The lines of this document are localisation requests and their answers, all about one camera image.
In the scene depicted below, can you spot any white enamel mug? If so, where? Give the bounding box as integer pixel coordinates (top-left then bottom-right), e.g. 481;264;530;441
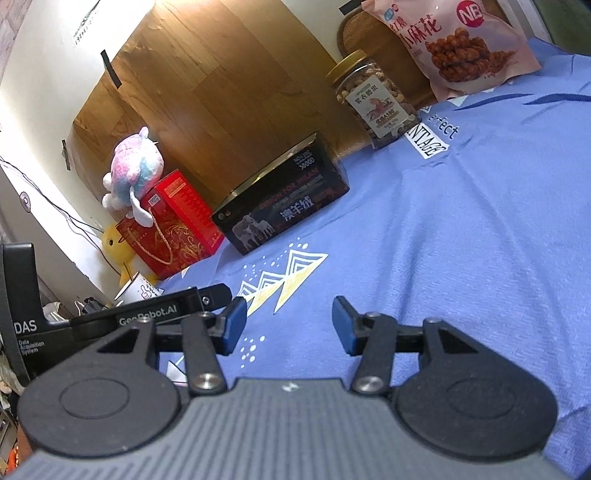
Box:
114;272;162;306

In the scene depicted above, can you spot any red gift box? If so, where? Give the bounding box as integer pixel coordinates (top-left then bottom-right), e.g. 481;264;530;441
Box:
117;170;223;280

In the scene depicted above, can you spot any yellow duck plush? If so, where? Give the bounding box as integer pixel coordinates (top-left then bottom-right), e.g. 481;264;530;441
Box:
101;224;158;287

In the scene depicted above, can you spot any blue printed tablecloth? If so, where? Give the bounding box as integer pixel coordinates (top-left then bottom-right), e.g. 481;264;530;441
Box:
162;40;590;477

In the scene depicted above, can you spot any black tin box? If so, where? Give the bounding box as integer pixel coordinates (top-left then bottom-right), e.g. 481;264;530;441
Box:
211;132;349;255

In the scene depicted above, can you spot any pink blue plush toy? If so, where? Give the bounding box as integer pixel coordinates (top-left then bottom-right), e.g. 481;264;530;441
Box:
101;126;164;228

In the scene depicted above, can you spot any peanut jar with gold lid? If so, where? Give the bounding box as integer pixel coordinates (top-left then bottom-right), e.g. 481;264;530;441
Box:
325;50;421;149

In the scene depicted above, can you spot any wood panel backdrop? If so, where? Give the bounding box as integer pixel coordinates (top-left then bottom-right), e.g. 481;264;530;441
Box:
67;1;365;206

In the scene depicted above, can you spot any pink twisted snack bag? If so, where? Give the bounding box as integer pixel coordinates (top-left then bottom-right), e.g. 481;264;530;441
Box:
362;0;541;101

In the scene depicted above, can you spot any round wooden board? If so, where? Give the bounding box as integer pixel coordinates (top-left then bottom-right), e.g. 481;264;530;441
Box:
337;7;437;109

